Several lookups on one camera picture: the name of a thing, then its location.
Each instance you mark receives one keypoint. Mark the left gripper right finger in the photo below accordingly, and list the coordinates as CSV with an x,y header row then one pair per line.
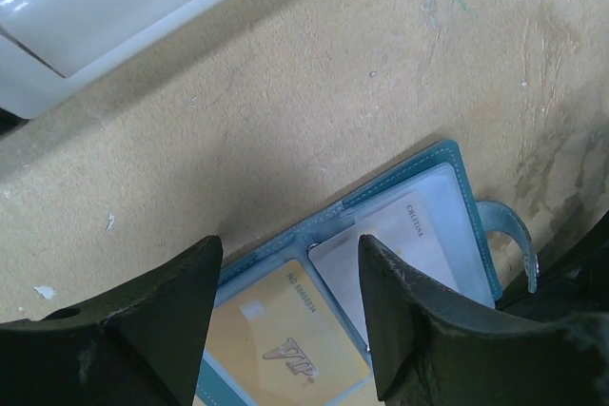
x,y
432,346

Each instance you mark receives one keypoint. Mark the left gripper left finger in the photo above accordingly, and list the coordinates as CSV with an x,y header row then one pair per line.
x,y
139,343

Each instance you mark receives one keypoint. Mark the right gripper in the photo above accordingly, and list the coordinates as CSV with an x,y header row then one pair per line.
x,y
575,283

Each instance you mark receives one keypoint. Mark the white Crutina card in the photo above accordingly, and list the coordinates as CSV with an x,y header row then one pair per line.
x,y
404,227

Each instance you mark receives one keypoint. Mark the gold VIP card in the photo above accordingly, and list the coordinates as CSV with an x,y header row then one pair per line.
x,y
278,342

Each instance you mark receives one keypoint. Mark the blue leather card holder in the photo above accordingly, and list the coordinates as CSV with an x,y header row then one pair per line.
x,y
326,244

